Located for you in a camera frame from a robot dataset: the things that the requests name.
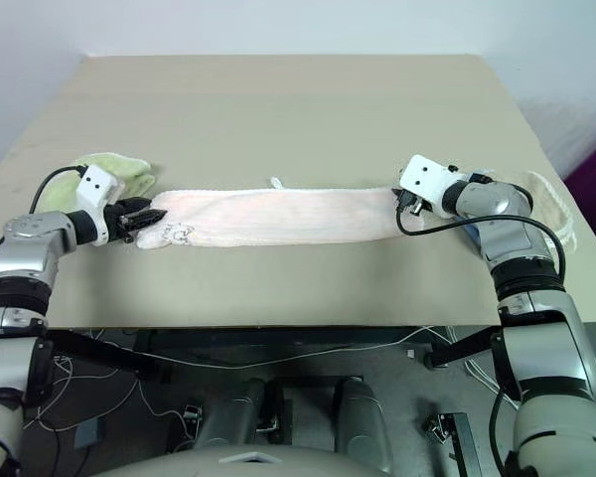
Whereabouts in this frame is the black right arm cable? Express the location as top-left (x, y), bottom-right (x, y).
top-left (395, 202), bottom-right (568, 295)

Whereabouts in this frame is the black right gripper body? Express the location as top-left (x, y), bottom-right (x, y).
top-left (399, 190), bottom-right (432, 220)

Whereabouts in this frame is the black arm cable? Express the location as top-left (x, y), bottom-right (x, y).
top-left (395, 202), bottom-right (568, 295)
top-left (31, 166), bottom-right (86, 215)

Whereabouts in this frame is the dark rounded robot leg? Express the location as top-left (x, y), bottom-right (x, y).
top-left (196, 378), bottom-right (268, 451)
top-left (333, 376), bottom-right (395, 476)

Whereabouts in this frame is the light green towel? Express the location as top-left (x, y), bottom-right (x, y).
top-left (38, 150), bottom-right (158, 215)

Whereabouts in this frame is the cream towel with fringe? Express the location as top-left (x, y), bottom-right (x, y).
top-left (505, 169), bottom-right (578, 249)

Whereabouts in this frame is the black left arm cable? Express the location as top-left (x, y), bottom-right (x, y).
top-left (31, 166), bottom-right (86, 215)

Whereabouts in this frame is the black power adapter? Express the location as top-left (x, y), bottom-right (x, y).
top-left (73, 418), bottom-right (104, 451)

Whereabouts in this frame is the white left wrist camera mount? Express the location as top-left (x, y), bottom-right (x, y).
top-left (74, 163), bottom-right (121, 247)

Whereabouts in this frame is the black metal bar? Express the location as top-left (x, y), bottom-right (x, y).
top-left (448, 410), bottom-right (484, 477)

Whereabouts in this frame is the black table frame brace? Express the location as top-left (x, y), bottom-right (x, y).
top-left (423, 326), bottom-right (504, 372)
top-left (42, 327), bottom-right (174, 385)

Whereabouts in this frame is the long pale pink towel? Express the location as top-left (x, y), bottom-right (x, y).
top-left (134, 175), bottom-right (427, 250)

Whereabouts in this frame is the grey robot torso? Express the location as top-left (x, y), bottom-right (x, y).
top-left (162, 438), bottom-right (394, 477)

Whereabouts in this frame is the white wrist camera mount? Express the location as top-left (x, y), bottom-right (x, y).
top-left (74, 163), bottom-right (121, 247)
top-left (398, 154), bottom-right (467, 220)

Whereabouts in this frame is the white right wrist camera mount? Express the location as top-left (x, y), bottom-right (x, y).
top-left (398, 154), bottom-right (467, 220)

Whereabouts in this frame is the tangled thin white wire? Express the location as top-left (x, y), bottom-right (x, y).
top-left (22, 347), bottom-right (185, 431)

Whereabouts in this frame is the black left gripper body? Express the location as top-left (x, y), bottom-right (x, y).
top-left (102, 198), bottom-right (139, 245)

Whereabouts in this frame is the white cable bundle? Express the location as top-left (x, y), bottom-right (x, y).
top-left (463, 356), bottom-right (499, 397)

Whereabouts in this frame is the long thin white cable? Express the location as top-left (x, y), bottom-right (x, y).
top-left (54, 323), bottom-right (456, 370)

